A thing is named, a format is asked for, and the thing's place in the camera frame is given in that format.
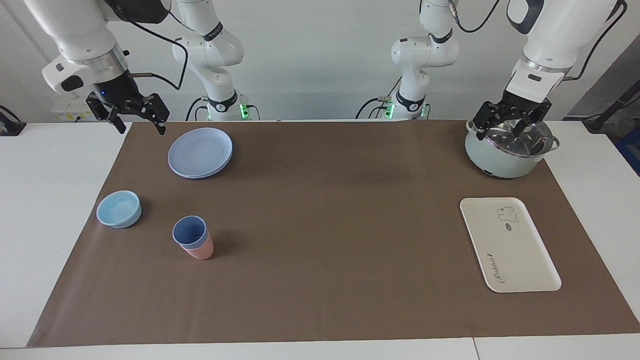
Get pale green electric pot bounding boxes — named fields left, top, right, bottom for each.
left=464, top=119, right=561, bottom=179

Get dark blue plastic cup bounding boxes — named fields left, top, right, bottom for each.
left=172, top=215, right=209, bottom=249

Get black desk clamp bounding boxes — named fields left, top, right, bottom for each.
left=0, top=105, right=27, bottom=137

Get pink plastic cup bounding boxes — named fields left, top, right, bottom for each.
left=179, top=232, right=215, bottom=261

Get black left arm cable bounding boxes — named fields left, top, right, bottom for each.
left=450, top=0, right=628, bottom=81

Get glass pot lid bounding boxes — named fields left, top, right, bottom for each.
left=470, top=119, right=555, bottom=158

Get white socket box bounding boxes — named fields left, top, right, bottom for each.
left=51, top=96, right=103, bottom=122

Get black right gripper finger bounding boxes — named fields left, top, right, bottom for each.
left=142, top=93, right=169, bottom=136
left=86, top=92, right=127, bottom=135

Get cream tray with rabbit print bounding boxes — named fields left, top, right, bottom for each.
left=459, top=197, right=562, bottom=293

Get brown table mat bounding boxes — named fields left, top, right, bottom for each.
left=26, top=120, right=640, bottom=348

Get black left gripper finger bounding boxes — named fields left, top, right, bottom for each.
left=472, top=101, right=511, bottom=141
left=516, top=102, right=554, bottom=145

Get blue round plate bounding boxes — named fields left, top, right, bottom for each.
left=167, top=127, right=234, bottom=180

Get blue crate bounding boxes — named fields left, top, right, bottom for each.
left=614, top=125, right=640, bottom=177

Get black base cable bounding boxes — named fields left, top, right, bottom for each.
left=355, top=77, right=402, bottom=120
left=185, top=96, right=211, bottom=121

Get light blue bowl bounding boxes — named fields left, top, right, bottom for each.
left=96, top=190, right=142, bottom=229

